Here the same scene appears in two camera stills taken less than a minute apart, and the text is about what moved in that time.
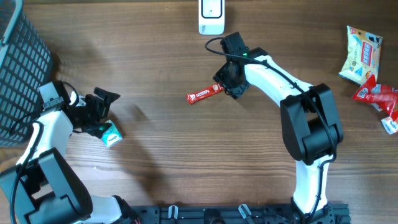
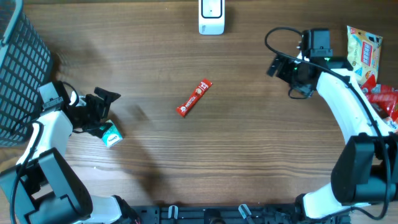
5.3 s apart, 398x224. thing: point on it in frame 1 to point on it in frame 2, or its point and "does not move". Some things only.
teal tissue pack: x=111 y=135 does not move
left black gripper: x=109 y=98 does not move
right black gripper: x=235 y=91 to x=284 y=71
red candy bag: x=384 y=98 does not move
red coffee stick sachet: x=199 y=96 to x=194 y=98
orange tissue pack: x=391 y=127 does not move
